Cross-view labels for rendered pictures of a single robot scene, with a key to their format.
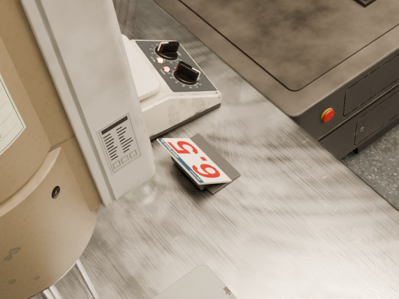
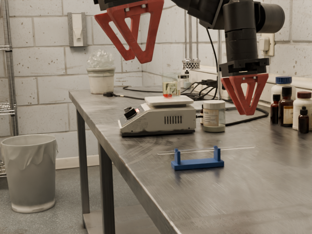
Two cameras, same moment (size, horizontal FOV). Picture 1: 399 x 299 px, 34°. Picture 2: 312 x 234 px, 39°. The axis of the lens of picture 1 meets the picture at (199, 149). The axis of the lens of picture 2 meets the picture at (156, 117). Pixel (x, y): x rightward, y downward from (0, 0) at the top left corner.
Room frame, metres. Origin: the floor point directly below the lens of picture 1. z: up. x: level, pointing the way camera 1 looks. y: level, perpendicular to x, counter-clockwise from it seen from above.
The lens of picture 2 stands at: (1.78, 0.35, 0.99)
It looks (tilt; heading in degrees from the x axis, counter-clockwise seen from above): 10 degrees down; 194
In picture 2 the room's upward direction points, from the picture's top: 2 degrees counter-clockwise
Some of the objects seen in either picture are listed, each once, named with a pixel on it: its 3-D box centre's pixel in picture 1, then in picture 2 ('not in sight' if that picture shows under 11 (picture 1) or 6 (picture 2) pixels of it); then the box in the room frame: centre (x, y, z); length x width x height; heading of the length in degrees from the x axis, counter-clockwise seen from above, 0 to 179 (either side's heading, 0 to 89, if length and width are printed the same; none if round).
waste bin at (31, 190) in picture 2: not in sight; (31, 172); (-0.59, -1.02, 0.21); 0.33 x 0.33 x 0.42
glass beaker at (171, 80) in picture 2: not in sight; (170, 84); (0.60, 0.11, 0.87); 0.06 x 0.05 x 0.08; 98
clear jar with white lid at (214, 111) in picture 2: not in sight; (214, 116); (0.61, 0.23, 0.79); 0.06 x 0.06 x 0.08
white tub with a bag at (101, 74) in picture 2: not in sight; (100, 71); (-0.25, -0.41, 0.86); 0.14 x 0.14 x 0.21
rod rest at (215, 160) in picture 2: not in sight; (197, 157); (0.95, 0.24, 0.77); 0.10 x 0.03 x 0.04; 114
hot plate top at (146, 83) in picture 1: (101, 78); (168, 100); (0.61, 0.11, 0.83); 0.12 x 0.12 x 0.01; 21
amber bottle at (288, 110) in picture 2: not in sight; (286, 106); (0.52, 0.42, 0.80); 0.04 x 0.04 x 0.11
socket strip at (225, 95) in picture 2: not in sight; (214, 89); (-0.18, 0.15, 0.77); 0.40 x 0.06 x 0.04; 29
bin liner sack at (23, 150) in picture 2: not in sight; (31, 172); (-0.59, -1.02, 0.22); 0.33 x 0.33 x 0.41
